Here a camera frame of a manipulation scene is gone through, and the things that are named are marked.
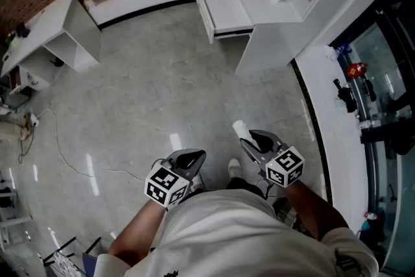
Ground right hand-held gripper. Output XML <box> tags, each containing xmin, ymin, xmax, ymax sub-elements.
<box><xmin>239</xmin><ymin>129</ymin><xmax>306</xmax><ymax>189</ymax></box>

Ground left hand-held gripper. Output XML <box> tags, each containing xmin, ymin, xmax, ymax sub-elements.
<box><xmin>144</xmin><ymin>148</ymin><xmax>207</xmax><ymax>208</ymax></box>

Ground white drawer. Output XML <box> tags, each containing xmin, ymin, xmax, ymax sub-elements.
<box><xmin>191</xmin><ymin>0</ymin><xmax>255</xmax><ymax>45</ymax></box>

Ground person's right forearm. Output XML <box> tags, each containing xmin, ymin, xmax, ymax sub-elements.
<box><xmin>284</xmin><ymin>179</ymin><xmax>350</xmax><ymax>241</ymax></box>

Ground person's left forearm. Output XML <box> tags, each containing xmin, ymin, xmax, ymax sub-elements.
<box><xmin>108</xmin><ymin>200</ymin><xmax>169</xmax><ymax>267</ymax></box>

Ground person's left white shoe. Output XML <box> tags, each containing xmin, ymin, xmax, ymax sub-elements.
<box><xmin>190</xmin><ymin>171</ymin><xmax>206</xmax><ymax>191</ymax></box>

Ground person's white shoe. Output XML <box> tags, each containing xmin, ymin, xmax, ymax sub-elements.
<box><xmin>227</xmin><ymin>158</ymin><xmax>243</xmax><ymax>180</ymax></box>
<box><xmin>190</xmin><ymin>171</ymin><xmax>206</xmax><ymax>191</ymax></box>

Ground person's right white shoe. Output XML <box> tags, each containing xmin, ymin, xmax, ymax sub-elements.
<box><xmin>227</xmin><ymin>158</ymin><xmax>243</xmax><ymax>180</ymax></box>

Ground person's black trousers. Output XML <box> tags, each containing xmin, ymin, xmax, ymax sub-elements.
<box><xmin>226</xmin><ymin>176</ymin><xmax>267</xmax><ymax>201</ymax></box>

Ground person's white shirt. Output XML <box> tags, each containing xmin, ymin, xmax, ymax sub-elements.
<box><xmin>93</xmin><ymin>188</ymin><xmax>380</xmax><ymax>277</ymax></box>

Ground black tool on sill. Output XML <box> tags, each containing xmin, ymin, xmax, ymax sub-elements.
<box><xmin>333</xmin><ymin>78</ymin><xmax>358</xmax><ymax>114</ymax></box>

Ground clear plastic bottle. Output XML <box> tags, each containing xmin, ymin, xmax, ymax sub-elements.
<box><xmin>323</xmin><ymin>43</ymin><xmax>353</xmax><ymax>62</ymax></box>

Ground red object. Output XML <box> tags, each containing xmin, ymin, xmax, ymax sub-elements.
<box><xmin>346</xmin><ymin>62</ymin><xmax>369</xmax><ymax>80</ymax></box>

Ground black chair legs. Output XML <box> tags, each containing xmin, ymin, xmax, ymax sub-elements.
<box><xmin>41</xmin><ymin>235</ymin><xmax>102</xmax><ymax>267</ymax></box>

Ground small green plant black pot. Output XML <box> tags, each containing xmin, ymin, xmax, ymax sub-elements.
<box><xmin>5</xmin><ymin>21</ymin><xmax>32</xmax><ymax>46</ymax></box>

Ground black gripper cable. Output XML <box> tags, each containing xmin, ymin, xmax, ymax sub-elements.
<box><xmin>255</xmin><ymin>177</ymin><xmax>277</xmax><ymax>202</ymax></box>

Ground black window frame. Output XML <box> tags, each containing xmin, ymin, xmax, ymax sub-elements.
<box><xmin>328</xmin><ymin>0</ymin><xmax>415</xmax><ymax>272</ymax></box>

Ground white floor cable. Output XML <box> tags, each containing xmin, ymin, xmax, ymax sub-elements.
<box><xmin>34</xmin><ymin>106</ymin><xmax>147</xmax><ymax>183</ymax></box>

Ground black floor cable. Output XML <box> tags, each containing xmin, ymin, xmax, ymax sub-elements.
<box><xmin>17</xmin><ymin>125</ymin><xmax>36</xmax><ymax>165</ymax></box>

